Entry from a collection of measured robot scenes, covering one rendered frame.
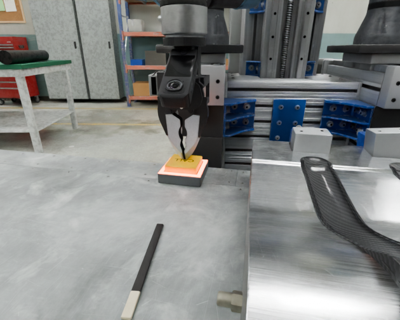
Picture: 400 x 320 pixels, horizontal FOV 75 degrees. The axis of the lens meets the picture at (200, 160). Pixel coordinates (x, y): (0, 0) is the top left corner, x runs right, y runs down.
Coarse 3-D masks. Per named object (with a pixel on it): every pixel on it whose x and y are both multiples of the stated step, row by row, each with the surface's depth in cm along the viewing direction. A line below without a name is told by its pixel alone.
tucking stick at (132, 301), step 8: (160, 224) 36; (160, 232) 35; (152, 240) 33; (152, 248) 32; (144, 256) 31; (152, 256) 31; (144, 264) 30; (144, 272) 28; (136, 280) 27; (144, 280) 28; (136, 288) 27; (136, 296) 26; (128, 304) 25; (136, 304) 25; (128, 312) 24
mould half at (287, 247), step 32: (256, 160) 35; (288, 160) 35; (352, 160) 35; (384, 160) 35; (256, 192) 29; (288, 192) 28; (352, 192) 28; (384, 192) 28; (256, 224) 20; (288, 224) 22; (320, 224) 22; (384, 224) 23; (256, 256) 13; (288, 256) 13; (320, 256) 13; (352, 256) 14; (256, 288) 11; (288, 288) 11; (320, 288) 11; (352, 288) 11; (384, 288) 11
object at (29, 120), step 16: (0, 64) 239; (16, 64) 239; (32, 64) 256; (48, 64) 285; (64, 64) 325; (16, 80) 247; (64, 80) 339; (0, 112) 344; (16, 112) 344; (32, 112) 263; (48, 112) 344; (64, 112) 344; (0, 128) 275; (16, 128) 275; (32, 128) 266; (32, 144) 272
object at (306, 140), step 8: (296, 128) 40; (304, 128) 40; (312, 128) 40; (320, 128) 40; (296, 136) 37; (304, 136) 37; (312, 136) 37; (320, 136) 37; (328, 136) 37; (296, 144) 38; (304, 144) 38; (312, 144) 37; (320, 144) 37; (328, 144) 37; (312, 152) 38; (320, 152) 38; (328, 152) 37
